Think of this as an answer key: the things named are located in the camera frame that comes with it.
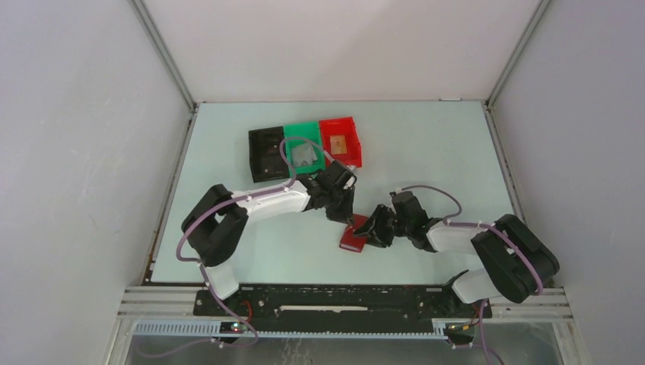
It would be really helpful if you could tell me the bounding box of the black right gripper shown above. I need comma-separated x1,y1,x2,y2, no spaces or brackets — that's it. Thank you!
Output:
352,204,411,249

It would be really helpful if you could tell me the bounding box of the red leather card holder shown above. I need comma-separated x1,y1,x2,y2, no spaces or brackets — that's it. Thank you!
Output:
338,214,368,253

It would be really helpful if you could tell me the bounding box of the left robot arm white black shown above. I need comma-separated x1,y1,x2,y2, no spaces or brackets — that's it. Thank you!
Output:
176,161,357,317

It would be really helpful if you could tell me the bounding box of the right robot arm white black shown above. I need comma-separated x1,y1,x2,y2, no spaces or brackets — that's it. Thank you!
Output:
354,189,561,318

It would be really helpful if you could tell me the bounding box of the orange card in red bin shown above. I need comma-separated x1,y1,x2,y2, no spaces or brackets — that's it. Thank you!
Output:
330,135,347,155

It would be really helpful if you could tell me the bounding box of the grey card in green bin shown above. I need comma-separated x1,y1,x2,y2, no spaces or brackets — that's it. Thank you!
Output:
291,143,318,167

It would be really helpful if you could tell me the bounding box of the green plastic bin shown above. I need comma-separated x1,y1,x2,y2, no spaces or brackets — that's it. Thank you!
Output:
284,121,326,174

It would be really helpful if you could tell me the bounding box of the red plastic bin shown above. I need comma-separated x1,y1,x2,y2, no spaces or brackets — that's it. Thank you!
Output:
319,116,363,168

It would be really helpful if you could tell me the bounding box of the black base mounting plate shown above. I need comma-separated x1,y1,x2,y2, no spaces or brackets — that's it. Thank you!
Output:
193,284,479,335

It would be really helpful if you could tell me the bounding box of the black plastic bin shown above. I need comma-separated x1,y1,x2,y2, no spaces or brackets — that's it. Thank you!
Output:
248,126,290,183

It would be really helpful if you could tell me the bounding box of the aluminium frame rail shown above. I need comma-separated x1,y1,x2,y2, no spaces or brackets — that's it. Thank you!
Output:
117,286,202,318

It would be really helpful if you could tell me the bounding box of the grey slotted cable duct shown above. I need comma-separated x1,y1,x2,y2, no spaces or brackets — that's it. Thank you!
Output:
132,322,450,339

